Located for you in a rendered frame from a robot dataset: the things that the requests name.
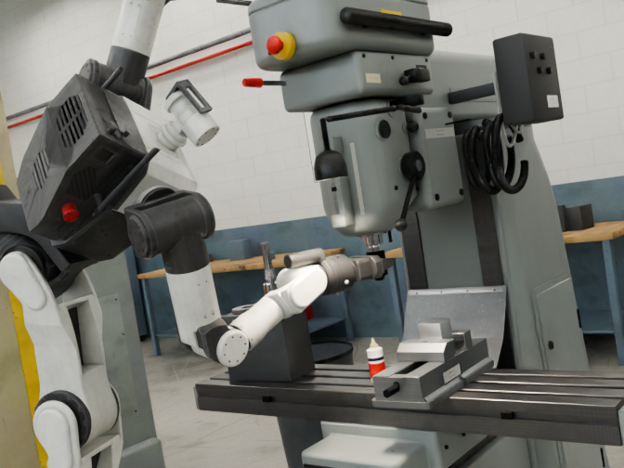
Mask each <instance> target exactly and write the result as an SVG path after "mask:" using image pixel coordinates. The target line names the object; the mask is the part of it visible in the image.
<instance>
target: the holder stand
mask: <svg viewBox="0 0 624 468"><path fill-rule="evenodd" d="M254 305H255V304H252V305H243V306H239V307H235V308H233V309H232V313H230V314H227V315H225V316H222V317H221V319H222V320H224V321H225V322H226V324H227V325H229V324H230V323H232V322H233V321H234V320H235V319H236V318H238V317H239V316H240V315H241V314H243V313H245V312H246V311H248V310H249V309H251V308H252V307H253V306H254ZM227 368H228V374H229V380H230V381H274V382H291V381H293V380H295V379H297V378H299V377H301V376H303V375H305V374H307V373H309V372H310V371H312V370H314V369H315V363H314V358H313V352H312V346H311V341H310V334H309V329H308V323H307V317H306V310H304V311H303V312H302V313H299V314H294V315H292V316H291V317H290V318H286V319H282V320H281V321H280V322H279V323H278V324H277V325H276V326H275V327H274V328H273V329H271V330H270V331H269V332H268V333H267V334H266V336H265V337H264V339H263V340H262V341H261V342H260V343H259V344H257V345H256V346H255V347H254V348H253V349H252V350H250V351H248V352H247V355H246V357H245V359H244V360H243V361H242V362H241V363H240V364H239V365H237V366H235V367H227Z"/></svg>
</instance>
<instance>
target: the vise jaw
mask: <svg viewBox="0 0 624 468"><path fill-rule="evenodd" d="M396 354H397V361H415V362H446V361H447V360H449V359H451V358H453V357H455V354H456V348H455V343H454V339H408V340H406V341H404V342H402V343H400V344H399V346H398V349H397V351H396Z"/></svg>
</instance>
